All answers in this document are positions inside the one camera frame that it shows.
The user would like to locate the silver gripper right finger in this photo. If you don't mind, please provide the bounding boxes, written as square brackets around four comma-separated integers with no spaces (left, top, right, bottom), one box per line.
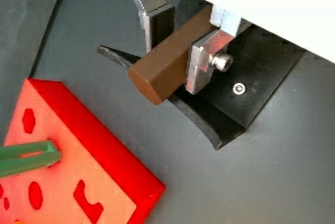
[185,5,241,95]

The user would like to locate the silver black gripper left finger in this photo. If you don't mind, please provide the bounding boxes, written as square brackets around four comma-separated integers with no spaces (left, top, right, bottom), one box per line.
[134,0,175,51]

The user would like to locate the red shape sorter block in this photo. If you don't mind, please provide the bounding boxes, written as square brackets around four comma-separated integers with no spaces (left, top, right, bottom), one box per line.
[0,78,164,224]

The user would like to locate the green arrow-top peg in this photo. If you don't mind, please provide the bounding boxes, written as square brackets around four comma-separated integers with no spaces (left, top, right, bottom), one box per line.
[0,140,61,178]

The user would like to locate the brown hexagon peg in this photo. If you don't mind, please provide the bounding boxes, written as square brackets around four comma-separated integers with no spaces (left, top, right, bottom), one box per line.
[128,5,213,105]

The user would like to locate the black curved holder stand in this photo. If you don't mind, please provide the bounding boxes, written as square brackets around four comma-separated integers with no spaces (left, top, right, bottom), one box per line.
[96,21,305,149]

